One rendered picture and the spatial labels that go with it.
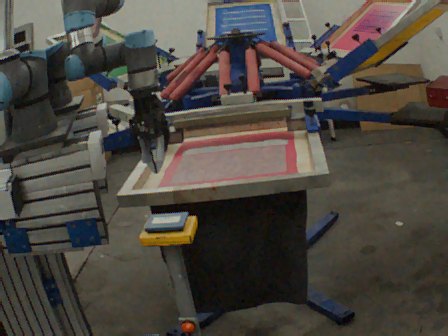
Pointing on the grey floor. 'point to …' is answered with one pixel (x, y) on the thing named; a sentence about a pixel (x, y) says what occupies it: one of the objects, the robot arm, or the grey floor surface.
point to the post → (170, 240)
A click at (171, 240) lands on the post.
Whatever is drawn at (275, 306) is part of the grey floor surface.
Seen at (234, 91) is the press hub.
